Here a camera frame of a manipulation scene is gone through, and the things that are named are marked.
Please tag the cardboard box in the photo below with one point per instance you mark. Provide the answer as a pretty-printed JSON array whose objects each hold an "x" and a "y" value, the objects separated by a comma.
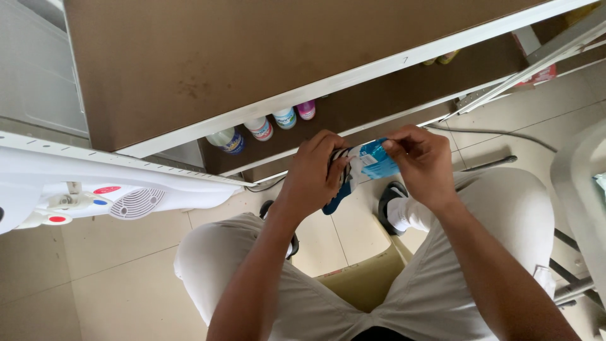
[{"x": 360, "y": 279}]

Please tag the person's black sandal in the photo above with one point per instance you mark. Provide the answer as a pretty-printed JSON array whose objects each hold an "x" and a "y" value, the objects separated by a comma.
[
  {"x": 390, "y": 189},
  {"x": 265, "y": 208}
]

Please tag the brown shelf unit white edges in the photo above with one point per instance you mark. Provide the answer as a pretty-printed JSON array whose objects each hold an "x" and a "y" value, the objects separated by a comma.
[{"x": 236, "y": 61}]

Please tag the white bottle teal label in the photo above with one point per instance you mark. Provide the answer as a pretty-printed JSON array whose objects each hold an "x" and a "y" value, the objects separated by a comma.
[{"x": 285, "y": 118}]

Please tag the white water dispenser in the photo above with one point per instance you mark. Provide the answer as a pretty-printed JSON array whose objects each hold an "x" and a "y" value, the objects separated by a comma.
[{"x": 71, "y": 184}]

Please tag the red and white packet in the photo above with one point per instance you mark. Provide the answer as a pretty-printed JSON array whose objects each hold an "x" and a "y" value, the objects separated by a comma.
[{"x": 537, "y": 75}]

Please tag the person's white trousers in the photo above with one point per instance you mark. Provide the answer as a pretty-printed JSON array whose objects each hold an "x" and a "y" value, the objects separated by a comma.
[{"x": 497, "y": 213}]

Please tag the white bottle dark blue label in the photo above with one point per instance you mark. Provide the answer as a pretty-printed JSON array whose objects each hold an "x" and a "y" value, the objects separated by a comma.
[{"x": 227, "y": 139}]

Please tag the person's black right sandal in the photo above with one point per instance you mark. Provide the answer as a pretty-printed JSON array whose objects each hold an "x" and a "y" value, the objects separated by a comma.
[{"x": 390, "y": 189}]

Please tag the black metal rod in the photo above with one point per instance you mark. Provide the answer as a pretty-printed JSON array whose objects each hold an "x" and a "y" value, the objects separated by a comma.
[{"x": 490, "y": 163}]

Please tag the grey metal rail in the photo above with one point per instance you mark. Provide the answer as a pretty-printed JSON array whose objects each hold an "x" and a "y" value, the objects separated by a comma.
[{"x": 535, "y": 59}]

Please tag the person's black shirt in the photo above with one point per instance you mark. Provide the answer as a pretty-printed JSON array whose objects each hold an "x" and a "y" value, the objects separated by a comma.
[{"x": 381, "y": 334}]

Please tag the person's white right sock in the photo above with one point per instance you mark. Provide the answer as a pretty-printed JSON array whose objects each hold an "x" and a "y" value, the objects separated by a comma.
[{"x": 407, "y": 215}]

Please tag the person's right hand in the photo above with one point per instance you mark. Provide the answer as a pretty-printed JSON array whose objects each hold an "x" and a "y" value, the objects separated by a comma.
[{"x": 428, "y": 165}]

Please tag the person's left hand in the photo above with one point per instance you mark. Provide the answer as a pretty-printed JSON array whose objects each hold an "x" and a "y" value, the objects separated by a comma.
[{"x": 305, "y": 182}]

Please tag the white plastic chair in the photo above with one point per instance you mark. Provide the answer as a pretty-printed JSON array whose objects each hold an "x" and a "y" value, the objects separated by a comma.
[{"x": 575, "y": 189}]

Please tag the blue sachet packet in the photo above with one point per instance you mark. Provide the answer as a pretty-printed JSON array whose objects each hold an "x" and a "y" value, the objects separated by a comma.
[{"x": 374, "y": 163}]

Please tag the pink bottle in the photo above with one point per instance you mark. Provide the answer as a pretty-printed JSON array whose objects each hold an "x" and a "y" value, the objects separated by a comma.
[{"x": 306, "y": 110}]

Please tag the white appliance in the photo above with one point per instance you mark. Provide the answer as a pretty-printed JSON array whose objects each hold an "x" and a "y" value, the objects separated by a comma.
[{"x": 33, "y": 71}]

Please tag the person's black left sandal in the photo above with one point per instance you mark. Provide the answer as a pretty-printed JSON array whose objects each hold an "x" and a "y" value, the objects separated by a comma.
[{"x": 265, "y": 208}]

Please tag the green bottle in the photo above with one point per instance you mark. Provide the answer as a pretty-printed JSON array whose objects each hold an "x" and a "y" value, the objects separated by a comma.
[
  {"x": 447, "y": 57},
  {"x": 429, "y": 61}
]

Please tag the white bottle red label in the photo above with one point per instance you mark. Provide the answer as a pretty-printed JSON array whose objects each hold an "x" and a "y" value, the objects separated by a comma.
[{"x": 259, "y": 129}]

